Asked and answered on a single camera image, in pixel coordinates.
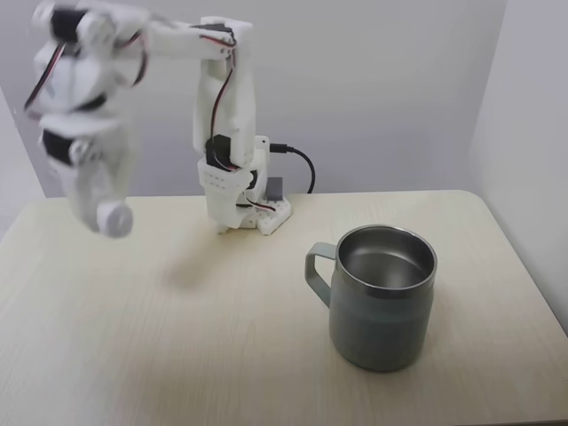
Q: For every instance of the white gauze dressing roll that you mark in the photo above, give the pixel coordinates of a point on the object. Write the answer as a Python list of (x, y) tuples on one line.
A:
[(116, 220)]

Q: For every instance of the grey clamp block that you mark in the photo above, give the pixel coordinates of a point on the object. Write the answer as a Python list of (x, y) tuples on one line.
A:
[(275, 188)]

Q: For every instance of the green steel mug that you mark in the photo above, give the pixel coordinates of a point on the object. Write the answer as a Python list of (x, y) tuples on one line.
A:
[(381, 319)]

